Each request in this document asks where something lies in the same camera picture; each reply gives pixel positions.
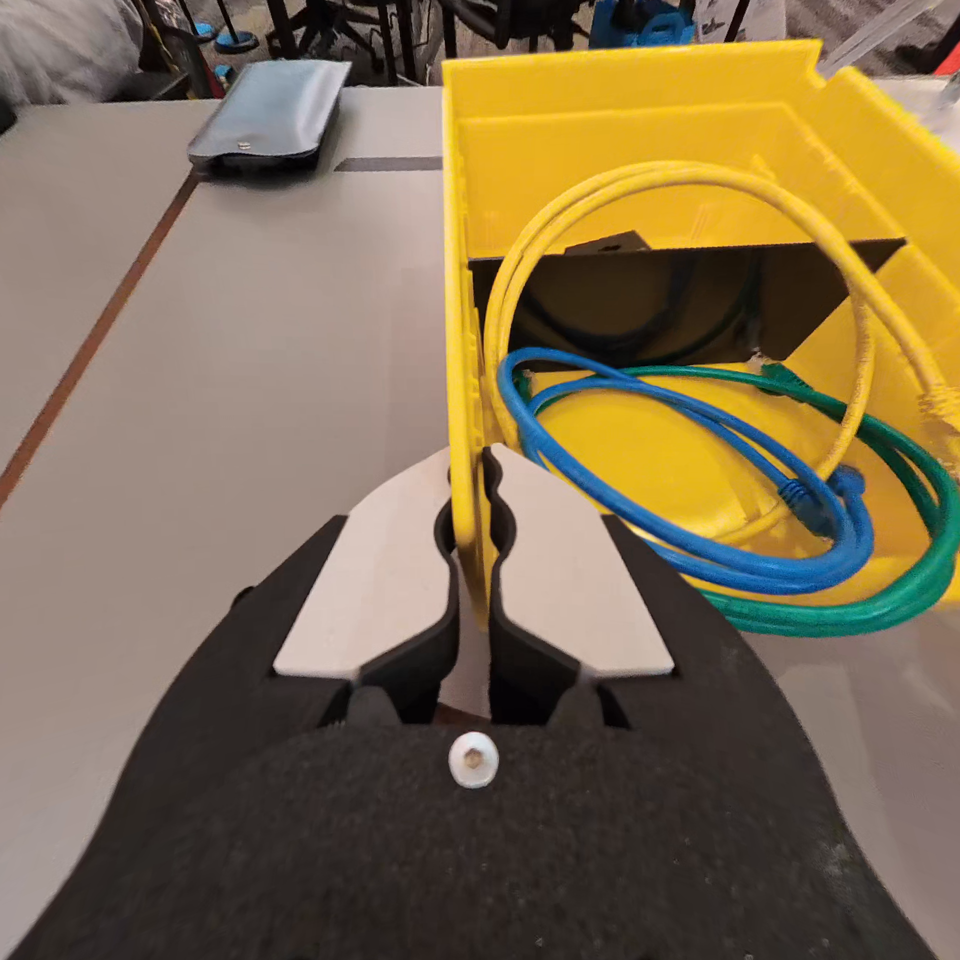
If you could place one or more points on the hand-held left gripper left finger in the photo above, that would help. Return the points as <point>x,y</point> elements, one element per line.
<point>375,585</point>

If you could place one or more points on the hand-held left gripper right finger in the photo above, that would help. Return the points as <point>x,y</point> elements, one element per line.
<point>577,592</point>

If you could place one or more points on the yellow plastic bin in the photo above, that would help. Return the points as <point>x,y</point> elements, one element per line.
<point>600,127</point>

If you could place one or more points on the grey pouch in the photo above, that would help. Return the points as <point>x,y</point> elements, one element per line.
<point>277,105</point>

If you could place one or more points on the blue plastic bin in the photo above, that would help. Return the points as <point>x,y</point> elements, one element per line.
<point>652,30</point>

